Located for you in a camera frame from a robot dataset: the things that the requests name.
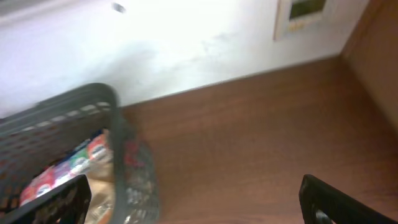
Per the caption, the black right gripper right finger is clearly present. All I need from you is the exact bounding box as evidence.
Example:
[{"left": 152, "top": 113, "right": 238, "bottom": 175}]
[{"left": 298, "top": 174, "right": 397, "bottom": 224}]

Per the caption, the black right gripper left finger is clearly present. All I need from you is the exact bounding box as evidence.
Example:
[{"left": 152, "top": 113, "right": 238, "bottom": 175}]
[{"left": 1, "top": 175, "right": 91, "bottom": 224}]

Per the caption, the blue tissue multipack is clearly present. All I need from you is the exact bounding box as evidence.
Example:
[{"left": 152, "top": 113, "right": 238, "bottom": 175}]
[{"left": 19, "top": 129, "right": 113, "bottom": 206}]

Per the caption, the cream bag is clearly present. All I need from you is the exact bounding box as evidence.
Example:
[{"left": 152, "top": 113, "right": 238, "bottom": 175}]
[{"left": 85, "top": 162, "right": 115, "bottom": 224}]

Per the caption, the orange spaghetti package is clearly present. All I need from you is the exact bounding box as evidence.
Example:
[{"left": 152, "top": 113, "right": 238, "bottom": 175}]
[{"left": 124, "top": 140, "right": 146, "bottom": 168}]

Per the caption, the grey plastic slotted basket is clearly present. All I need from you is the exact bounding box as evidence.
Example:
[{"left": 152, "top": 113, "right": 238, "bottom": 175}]
[{"left": 1, "top": 83, "right": 160, "bottom": 223}]

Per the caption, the white wall outlet plate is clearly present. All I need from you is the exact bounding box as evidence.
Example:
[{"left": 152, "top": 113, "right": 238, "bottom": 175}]
[{"left": 274, "top": 0, "right": 333, "bottom": 41}]

